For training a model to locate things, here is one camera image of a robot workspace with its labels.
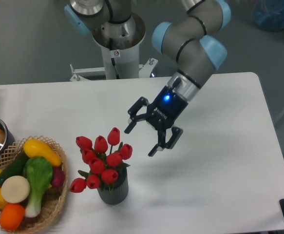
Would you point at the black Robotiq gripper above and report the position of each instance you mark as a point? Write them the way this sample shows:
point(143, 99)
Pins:
point(161, 115)

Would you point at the red tulip bouquet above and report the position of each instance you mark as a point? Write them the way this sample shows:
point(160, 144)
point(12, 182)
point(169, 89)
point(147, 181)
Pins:
point(106, 159)

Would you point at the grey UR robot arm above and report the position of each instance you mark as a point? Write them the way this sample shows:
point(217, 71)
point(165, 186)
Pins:
point(190, 43)

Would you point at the dark grey ribbed vase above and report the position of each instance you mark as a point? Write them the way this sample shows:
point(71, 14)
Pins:
point(117, 193)

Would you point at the purple red onion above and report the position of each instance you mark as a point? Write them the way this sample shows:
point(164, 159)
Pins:
point(58, 177)

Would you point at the yellow squash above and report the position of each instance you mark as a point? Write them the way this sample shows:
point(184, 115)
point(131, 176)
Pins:
point(34, 147)

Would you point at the green bok choy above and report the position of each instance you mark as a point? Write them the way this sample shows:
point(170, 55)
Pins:
point(39, 172)

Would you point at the woven wicker basket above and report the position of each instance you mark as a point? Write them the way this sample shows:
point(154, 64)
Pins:
point(52, 201)

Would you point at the green cucumber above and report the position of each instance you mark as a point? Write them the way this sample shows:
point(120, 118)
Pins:
point(15, 168)

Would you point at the white round radish slice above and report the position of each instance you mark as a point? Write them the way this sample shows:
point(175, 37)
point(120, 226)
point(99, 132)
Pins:
point(15, 189)

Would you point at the blue plastic bag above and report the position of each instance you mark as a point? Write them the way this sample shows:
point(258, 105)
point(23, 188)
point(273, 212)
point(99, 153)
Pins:
point(269, 15)

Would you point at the orange fruit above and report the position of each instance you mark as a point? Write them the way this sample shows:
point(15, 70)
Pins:
point(12, 216)

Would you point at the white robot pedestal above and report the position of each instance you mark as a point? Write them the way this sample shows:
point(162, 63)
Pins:
point(119, 45)

